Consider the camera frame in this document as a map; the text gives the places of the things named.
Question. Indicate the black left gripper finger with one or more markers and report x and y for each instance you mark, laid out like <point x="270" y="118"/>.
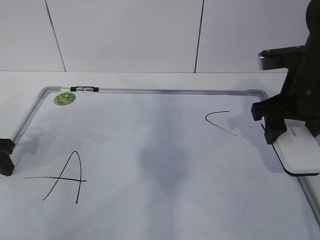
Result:
<point x="6" y="149"/>

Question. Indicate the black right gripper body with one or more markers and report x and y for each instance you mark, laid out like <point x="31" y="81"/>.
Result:
<point x="299" y="98"/>

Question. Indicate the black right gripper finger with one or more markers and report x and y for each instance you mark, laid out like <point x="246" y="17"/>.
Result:
<point x="273" y="128"/>

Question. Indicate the white board eraser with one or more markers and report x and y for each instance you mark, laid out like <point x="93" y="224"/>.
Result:
<point x="298" y="151"/>

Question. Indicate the round green magnet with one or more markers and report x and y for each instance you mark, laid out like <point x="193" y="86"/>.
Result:
<point x="64" y="98"/>

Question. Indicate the black silver hanging clip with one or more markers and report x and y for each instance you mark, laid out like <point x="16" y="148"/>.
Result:
<point x="84" y="89"/>

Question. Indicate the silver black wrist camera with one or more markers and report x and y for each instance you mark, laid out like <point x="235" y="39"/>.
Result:
<point x="280" y="58"/>

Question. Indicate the white board with grey frame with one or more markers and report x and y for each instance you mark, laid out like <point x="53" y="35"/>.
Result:
<point x="150" y="165"/>

